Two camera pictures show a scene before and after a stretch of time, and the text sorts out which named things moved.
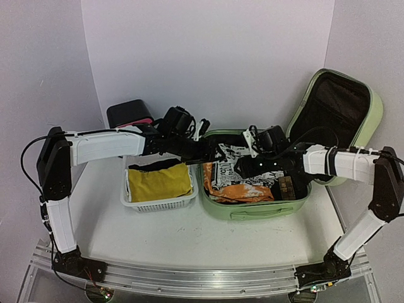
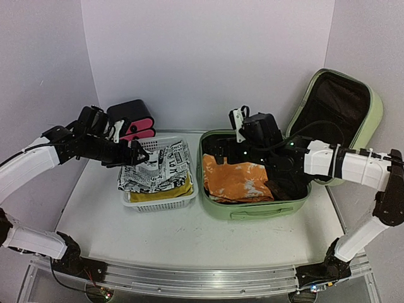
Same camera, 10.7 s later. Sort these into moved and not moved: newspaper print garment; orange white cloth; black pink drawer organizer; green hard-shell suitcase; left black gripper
Moved: left black gripper; newspaper print garment
Not moved: orange white cloth; green hard-shell suitcase; black pink drawer organizer
